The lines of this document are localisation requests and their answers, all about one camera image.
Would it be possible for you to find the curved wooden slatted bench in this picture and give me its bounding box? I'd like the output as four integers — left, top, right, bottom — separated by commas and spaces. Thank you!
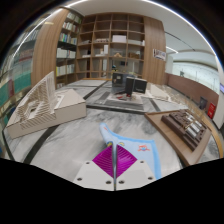
199, 113, 224, 159

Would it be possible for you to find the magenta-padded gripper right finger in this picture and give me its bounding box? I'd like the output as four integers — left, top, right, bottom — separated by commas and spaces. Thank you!
114, 144, 158, 192

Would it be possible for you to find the dark waste bin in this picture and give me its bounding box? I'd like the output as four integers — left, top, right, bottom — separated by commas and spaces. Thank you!
198, 96, 208, 111

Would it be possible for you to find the light blue printed towel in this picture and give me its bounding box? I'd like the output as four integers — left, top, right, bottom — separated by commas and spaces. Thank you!
99, 122, 163, 180

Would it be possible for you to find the framed wall poster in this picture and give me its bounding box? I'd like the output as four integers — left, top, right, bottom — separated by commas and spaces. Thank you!
152, 48, 167, 62

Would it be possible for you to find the tall wooden shelf unit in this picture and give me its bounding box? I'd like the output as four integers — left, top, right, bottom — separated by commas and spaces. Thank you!
31, 8, 167, 89

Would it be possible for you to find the white architectural building model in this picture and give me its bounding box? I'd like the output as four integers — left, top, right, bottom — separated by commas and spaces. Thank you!
5, 70, 88, 139

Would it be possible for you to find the dark grey block building model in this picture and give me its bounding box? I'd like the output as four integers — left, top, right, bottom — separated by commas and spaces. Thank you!
109, 71, 148, 103

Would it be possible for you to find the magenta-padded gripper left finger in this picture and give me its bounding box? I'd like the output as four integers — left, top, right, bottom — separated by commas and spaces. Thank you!
72, 145, 116, 192

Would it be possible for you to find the dark brown architectural site model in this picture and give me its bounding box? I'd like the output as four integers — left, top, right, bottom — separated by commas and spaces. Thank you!
160, 109, 208, 151

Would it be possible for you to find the red cabinet box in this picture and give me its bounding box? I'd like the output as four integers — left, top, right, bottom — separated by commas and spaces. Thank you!
207, 102, 217, 120

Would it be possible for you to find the glass-fronted bookshelf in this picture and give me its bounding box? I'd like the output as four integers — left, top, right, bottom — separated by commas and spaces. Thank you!
0, 29, 36, 158

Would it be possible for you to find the small white architectural model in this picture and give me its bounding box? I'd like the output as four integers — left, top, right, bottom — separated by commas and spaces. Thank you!
148, 83, 171, 101

